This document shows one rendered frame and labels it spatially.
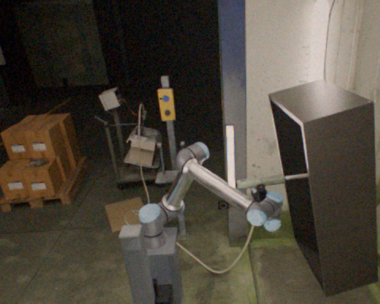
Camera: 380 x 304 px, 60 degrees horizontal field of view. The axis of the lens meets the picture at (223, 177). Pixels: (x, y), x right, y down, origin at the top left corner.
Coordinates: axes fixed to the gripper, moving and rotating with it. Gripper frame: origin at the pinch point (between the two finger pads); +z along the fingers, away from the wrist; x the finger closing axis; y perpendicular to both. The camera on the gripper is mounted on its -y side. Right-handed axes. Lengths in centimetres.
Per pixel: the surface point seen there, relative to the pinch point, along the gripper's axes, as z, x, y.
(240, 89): 81, 10, -35
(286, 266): 24, 34, 112
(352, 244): -41, 47, 23
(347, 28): 76, 91, -72
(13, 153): 244, -254, 68
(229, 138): 76, -2, 4
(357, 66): 71, 100, -45
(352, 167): -36, 42, -28
